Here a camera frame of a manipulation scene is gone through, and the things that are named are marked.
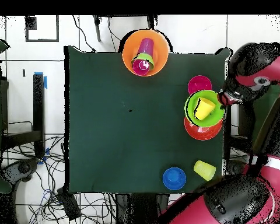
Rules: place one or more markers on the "large green bowl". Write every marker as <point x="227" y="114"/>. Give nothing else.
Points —
<point x="214" y="116"/>

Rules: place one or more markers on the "yellow cup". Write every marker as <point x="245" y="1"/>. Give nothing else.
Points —
<point x="204" y="108"/>

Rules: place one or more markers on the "small pink bowl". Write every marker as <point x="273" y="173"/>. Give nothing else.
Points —
<point x="198" y="84"/>

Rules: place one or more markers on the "lime yellow-green cup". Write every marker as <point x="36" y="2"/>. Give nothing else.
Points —
<point x="204" y="170"/>

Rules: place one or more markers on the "large orange bowl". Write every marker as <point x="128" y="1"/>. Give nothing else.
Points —
<point x="161" y="53"/>

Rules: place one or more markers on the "pink cup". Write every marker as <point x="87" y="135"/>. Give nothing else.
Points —
<point x="141" y="67"/>

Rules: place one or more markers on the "small green bowl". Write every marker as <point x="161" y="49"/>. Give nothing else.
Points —
<point x="145" y="56"/>

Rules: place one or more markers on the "purple cup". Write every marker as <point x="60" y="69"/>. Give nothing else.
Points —
<point x="145" y="46"/>

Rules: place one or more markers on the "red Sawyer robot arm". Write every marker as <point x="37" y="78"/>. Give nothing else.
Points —
<point x="235" y="198"/>

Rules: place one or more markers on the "wide red-orange bowl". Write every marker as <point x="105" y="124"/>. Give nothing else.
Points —
<point x="201" y="134"/>

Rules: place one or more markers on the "blue bowl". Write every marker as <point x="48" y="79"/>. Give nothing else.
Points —
<point x="174" y="178"/>

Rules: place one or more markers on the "dark green tablecloth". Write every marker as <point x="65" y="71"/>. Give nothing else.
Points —
<point x="107" y="140"/>

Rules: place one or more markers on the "black metal stand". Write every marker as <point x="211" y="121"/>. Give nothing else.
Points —
<point x="39" y="105"/>

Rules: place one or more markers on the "black power strip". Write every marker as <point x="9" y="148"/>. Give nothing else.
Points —
<point x="68" y="205"/>

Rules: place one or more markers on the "black camera stand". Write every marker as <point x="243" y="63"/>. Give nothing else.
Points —
<point x="98" y="28"/>

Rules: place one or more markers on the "black square frame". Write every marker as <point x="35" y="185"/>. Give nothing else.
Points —
<point x="30" y="23"/>

